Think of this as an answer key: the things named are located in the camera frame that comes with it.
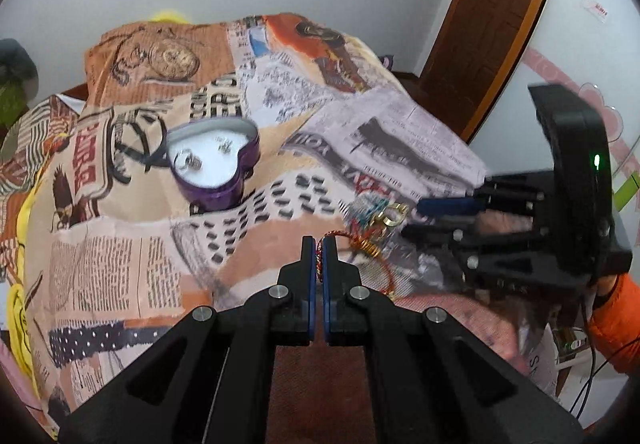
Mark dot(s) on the yellow cloth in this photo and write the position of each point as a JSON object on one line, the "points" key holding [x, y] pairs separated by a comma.
{"points": [[22, 324]]}

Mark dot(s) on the brown wooden door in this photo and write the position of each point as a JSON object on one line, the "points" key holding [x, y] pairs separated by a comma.
{"points": [[492, 19]]}

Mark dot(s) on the small silver earrings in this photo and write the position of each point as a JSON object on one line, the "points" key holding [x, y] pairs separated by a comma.
{"points": [[225, 143]]}

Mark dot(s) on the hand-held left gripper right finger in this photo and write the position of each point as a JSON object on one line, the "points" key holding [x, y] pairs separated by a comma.
{"points": [[327, 274]]}

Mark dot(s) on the printed newspaper-pattern blanket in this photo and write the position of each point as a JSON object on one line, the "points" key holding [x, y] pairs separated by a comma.
{"points": [[280, 89]]}

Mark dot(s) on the grey green plush item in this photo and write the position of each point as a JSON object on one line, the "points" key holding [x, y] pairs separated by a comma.
{"points": [[15, 79]]}

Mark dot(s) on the silver rings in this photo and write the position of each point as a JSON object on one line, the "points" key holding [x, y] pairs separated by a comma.
{"points": [[188, 162]]}

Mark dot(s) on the person's right forearm orange sleeve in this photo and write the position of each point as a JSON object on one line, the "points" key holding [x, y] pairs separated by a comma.
{"points": [[617, 324]]}

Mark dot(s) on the purple heart-shaped tin box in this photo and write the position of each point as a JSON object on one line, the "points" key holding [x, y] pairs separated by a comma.
{"points": [[215, 169]]}

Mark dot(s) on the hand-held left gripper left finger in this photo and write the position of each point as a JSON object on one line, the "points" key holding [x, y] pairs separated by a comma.
{"points": [[311, 274]]}

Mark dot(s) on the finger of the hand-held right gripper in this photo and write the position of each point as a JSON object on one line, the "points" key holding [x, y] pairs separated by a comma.
{"points": [[450, 236], [450, 206]]}

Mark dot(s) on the yellow plush item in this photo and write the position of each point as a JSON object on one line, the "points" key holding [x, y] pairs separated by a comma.
{"points": [[170, 16]]}

